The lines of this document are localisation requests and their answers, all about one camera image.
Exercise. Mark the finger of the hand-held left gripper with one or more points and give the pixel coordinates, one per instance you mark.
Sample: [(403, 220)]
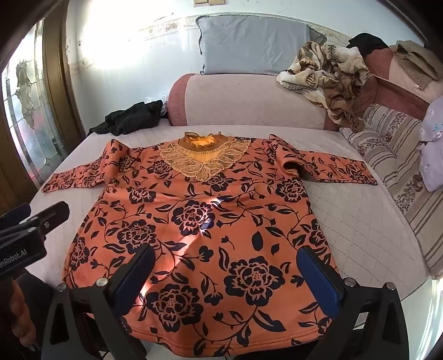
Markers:
[(15, 214), (52, 213)]

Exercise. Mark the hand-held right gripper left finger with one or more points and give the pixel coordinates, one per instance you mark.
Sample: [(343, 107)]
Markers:
[(135, 278)]

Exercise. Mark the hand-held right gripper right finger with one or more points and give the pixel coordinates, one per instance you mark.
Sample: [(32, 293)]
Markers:
[(318, 280)]

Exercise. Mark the orange floral long-sleeve shirt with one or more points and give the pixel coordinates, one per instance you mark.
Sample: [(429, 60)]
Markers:
[(214, 242)]

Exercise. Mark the person's left hand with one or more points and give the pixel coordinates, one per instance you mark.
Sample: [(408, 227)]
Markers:
[(22, 311)]

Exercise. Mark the pink quilted bed sheet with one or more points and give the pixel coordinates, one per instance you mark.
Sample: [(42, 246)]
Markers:
[(363, 225)]

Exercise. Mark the stained glass door pane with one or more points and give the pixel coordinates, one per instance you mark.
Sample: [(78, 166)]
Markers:
[(31, 110)]

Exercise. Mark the black cloth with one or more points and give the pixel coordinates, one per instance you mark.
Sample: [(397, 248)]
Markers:
[(131, 117)]

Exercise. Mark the striped floral quilt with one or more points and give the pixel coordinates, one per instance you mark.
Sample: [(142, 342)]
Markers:
[(398, 155)]

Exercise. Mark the lavender pillow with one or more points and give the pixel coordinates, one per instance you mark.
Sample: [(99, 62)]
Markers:
[(432, 145)]

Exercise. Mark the pink rolled quilt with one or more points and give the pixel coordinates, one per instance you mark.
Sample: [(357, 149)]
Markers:
[(242, 100)]

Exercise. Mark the brown leaf-print blanket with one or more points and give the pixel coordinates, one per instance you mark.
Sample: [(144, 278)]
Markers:
[(328, 76)]

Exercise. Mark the reddish folded quilt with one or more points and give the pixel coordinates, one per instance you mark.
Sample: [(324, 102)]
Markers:
[(391, 86)]

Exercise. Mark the black garment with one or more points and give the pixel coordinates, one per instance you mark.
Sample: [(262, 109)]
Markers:
[(367, 43)]

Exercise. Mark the grey pillow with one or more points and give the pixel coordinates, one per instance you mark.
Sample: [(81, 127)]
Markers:
[(252, 45)]

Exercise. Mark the wooden door frame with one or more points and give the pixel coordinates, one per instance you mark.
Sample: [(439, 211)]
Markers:
[(60, 69)]

